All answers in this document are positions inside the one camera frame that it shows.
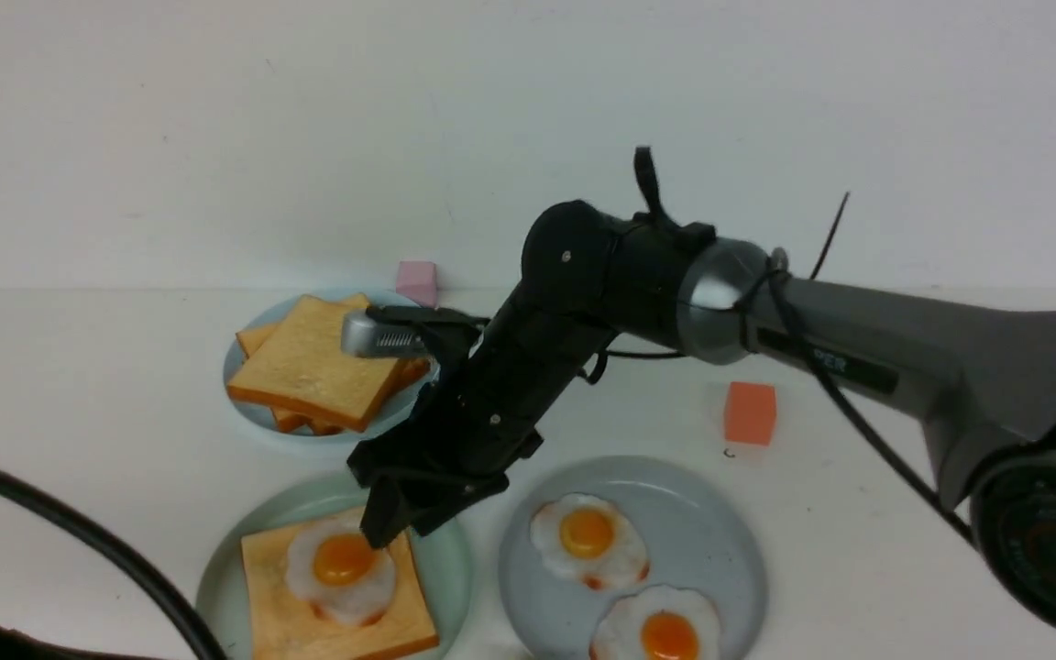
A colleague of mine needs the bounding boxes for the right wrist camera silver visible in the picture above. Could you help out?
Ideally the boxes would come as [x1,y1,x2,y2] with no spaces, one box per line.
[340,306,483,360]

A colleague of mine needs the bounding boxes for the light blue bread plate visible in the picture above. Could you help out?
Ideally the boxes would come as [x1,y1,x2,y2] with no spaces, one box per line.
[221,295,439,446]

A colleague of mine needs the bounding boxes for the black left cable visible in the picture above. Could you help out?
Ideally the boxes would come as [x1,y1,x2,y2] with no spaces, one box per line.
[0,431,226,660]

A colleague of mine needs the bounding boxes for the toast slice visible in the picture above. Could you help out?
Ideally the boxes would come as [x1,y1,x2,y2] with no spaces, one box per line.
[235,293,431,394]
[240,522,446,659]
[269,408,343,437]
[225,295,406,432]

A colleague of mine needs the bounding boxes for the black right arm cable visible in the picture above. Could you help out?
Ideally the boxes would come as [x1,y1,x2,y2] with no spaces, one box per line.
[739,191,978,542]

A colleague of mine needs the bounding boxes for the fried egg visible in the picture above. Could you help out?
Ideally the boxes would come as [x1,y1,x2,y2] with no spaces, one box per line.
[529,493,650,590]
[284,509,397,627]
[589,585,722,659]

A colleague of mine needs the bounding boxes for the orange foam cube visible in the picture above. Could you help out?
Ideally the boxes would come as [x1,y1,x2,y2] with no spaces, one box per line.
[722,381,778,446]

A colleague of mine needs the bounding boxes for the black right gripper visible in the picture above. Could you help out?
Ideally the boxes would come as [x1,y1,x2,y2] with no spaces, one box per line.
[347,293,616,550]

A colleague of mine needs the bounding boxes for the mint green plate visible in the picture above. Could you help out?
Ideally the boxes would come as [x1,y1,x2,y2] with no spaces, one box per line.
[194,472,475,659]

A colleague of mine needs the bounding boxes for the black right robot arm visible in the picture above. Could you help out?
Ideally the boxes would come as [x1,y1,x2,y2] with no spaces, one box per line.
[341,147,1056,628]

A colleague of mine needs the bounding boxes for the pink foam cube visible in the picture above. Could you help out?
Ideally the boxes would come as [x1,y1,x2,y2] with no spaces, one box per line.
[394,260,439,308]

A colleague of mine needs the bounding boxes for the grey egg plate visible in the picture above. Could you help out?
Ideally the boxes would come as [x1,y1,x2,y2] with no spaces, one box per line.
[496,456,768,659]

